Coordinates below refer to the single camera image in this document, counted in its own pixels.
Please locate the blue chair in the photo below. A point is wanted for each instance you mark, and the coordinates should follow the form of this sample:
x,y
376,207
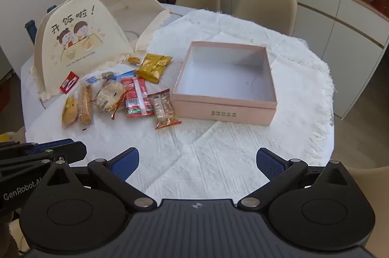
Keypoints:
x,y
31,31

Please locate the yellow cake packet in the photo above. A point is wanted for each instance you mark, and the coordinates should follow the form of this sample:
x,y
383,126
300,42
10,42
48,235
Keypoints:
x,y
70,112

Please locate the white cabinet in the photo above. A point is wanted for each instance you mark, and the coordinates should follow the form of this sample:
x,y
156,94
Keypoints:
x,y
334,33

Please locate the white woven tablecloth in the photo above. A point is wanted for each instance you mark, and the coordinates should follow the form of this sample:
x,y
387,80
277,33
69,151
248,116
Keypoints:
x,y
212,148

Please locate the long bread packet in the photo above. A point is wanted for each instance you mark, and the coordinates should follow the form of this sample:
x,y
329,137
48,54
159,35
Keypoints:
x,y
85,102

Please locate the round rice cracker packet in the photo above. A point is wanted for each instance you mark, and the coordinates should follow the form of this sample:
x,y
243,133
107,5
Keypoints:
x,y
109,95

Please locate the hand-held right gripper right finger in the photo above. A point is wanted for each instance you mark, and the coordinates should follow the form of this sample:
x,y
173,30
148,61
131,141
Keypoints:
x,y
269,163

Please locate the blue snack packet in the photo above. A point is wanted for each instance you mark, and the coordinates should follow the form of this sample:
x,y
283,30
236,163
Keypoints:
x,y
125,74

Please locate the cream mesh food cover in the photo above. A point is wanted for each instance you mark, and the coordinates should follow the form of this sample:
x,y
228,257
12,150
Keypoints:
x,y
91,17

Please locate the small brown candy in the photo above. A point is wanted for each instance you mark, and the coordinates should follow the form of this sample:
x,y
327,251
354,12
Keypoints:
x,y
107,75

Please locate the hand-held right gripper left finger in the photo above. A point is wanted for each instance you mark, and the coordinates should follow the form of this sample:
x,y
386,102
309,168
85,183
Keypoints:
x,y
126,165

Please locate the small red snack packet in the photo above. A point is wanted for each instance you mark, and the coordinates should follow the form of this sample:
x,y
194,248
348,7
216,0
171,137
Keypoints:
x,y
69,82

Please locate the clear biscuit packet red ends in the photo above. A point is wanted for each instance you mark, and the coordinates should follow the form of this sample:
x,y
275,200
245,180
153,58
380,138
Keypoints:
x,y
164,110

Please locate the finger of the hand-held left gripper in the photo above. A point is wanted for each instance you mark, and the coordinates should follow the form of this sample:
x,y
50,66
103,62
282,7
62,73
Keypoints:
x,y
73,151
24,168

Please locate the red and white snack packet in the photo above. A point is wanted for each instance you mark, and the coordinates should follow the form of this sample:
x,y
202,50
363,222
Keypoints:
x,y
136,96

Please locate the gold foil snack packet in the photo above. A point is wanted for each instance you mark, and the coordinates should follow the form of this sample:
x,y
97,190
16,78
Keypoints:
x,y
153,66

